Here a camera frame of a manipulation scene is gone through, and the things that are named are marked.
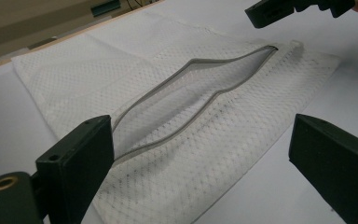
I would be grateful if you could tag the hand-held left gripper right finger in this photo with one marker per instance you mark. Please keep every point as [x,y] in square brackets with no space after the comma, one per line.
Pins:
[338,161]

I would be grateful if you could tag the light wooden desk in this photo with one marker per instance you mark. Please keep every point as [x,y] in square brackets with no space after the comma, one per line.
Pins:
[43,15]

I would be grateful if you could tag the white cloth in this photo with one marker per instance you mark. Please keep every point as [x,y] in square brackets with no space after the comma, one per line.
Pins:
[230,140]

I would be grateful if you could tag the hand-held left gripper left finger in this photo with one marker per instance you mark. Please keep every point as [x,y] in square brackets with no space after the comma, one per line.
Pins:
[74,161]

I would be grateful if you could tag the wooden table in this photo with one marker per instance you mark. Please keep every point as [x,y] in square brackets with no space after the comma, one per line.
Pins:
[74,32]

